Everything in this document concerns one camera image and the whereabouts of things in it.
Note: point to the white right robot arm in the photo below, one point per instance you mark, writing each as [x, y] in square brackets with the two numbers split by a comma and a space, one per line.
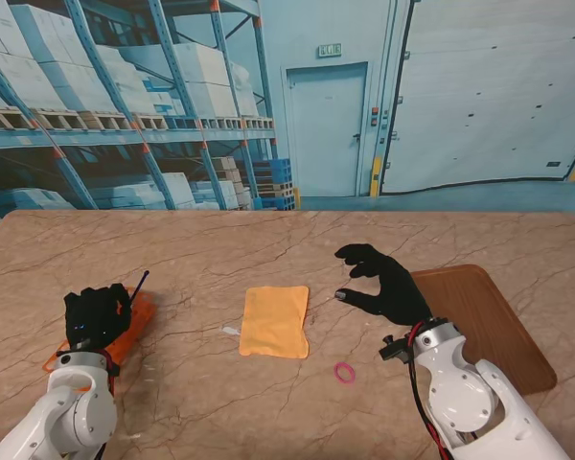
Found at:
[469, 397]

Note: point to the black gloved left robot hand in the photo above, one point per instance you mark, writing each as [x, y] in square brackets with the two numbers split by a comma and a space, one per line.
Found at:
[96, 318]

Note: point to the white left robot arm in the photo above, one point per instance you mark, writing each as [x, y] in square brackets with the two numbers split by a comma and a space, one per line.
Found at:
[62, 412]

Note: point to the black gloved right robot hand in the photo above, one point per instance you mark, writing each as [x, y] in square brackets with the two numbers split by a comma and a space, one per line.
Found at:
[397, 297]

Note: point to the brown wooden tray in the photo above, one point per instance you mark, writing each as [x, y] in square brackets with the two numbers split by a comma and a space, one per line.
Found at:
[489, 316]

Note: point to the orange test tube rack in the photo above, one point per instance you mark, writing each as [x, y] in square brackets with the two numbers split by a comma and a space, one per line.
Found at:
[141, 316]

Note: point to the pink rubber band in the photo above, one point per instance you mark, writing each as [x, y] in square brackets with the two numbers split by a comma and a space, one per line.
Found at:
[338, 373]

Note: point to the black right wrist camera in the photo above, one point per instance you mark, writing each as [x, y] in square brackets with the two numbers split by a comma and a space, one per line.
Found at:
[394, 351]

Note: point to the small white scrap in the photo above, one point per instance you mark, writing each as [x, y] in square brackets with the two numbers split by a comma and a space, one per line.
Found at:
[230, 330]

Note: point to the yellow cloth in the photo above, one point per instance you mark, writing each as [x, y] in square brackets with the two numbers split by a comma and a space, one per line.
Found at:
[274, 321]

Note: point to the blue glass rod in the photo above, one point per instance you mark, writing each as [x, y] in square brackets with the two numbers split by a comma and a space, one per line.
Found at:
[141, 283]

